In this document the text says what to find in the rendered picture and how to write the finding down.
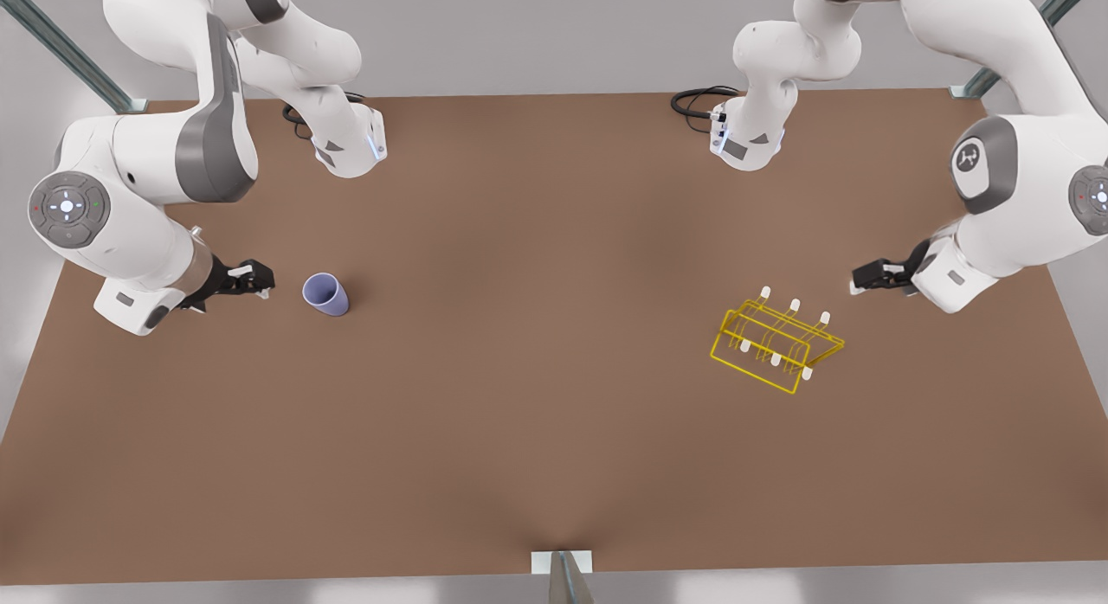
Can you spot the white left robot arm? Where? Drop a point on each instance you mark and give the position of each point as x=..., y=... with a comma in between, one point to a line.
x=1030, y=154

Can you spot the lavender plastic cup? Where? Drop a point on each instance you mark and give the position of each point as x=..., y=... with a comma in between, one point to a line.
x=325, y=293

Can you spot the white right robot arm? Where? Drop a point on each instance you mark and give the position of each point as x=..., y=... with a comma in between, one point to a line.
x=156, y=145

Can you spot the silver frame post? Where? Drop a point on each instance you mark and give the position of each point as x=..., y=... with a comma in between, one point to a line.
x=69, y=50
x=1013, y=46
x=567, y=578

